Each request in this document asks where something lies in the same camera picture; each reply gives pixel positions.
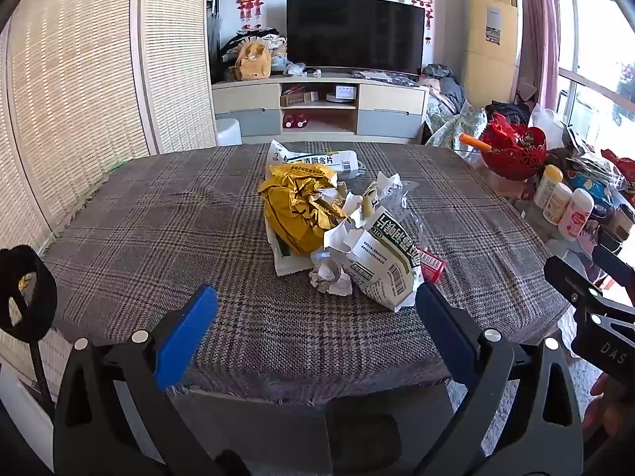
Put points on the pink curtain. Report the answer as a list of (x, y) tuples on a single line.
[(540, 34)]

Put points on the plaid tablecloth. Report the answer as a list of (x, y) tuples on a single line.
[(173, 218)]

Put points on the white box on round tray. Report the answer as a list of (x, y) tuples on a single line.
[(342, 94)]

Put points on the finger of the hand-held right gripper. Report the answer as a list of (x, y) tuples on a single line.
[(617, 265), (570, 282)]

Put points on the white tissue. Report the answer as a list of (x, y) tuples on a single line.
[(330, 275)]

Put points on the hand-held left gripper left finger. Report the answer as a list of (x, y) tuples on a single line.
[(186, 337)]

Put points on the white bottle orange label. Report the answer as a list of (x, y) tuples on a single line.
[(556, 206)]

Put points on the yellow plush backpack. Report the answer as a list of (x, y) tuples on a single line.
[(253, 62)]

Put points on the white bottle pink label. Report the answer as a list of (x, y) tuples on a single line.
[(575, 215)]

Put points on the person's right hand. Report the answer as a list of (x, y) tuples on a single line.
[(598, 409)]

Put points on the white medicine box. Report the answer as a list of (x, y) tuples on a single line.
[(317, 159)]

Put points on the white plastic stool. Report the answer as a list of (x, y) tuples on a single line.
[(229, 133)]

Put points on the floral cloth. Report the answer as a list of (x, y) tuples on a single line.
[(459, 129)]

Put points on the dark clothes heap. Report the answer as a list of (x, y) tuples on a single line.
[(508, 111)]

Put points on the blue snack bag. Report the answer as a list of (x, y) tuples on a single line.
[(593, 186)]

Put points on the red snack bag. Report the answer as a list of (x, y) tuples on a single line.
[(620, 163)]

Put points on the mixed clothes pile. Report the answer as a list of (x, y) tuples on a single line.
[(268, 39)]

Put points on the small red packet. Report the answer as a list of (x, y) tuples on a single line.
[(431, 265)]

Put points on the grey clothes pile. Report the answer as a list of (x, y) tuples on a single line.
[(444, 87)]

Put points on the beige white paper bag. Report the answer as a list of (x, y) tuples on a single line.
[(369, 206)]

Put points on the black flat television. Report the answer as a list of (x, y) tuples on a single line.
[(354, 34)]

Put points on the woven folding screen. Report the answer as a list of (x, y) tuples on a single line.
[(74, 84)]

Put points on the red openwork basket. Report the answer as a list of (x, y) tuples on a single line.
[(516, 156)]

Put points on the yellow bag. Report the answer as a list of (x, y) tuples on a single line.
[(297, 208)]

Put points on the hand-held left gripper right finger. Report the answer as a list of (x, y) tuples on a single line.
[(446, 337)]

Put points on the wooden television stand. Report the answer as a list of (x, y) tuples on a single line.
[(248, 96)]

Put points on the black coat rack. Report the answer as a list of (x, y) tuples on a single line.
[(214, 10)]

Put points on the beige standing air conditioner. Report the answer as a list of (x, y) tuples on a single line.
[(491, 34)]

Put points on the window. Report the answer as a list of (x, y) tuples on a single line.
[(595, 59)]

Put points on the clear plastic bags heap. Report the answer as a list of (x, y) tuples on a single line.
[(545, 121)]

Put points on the cardboard boxes on shelf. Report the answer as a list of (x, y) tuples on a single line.
[(297, 96)]

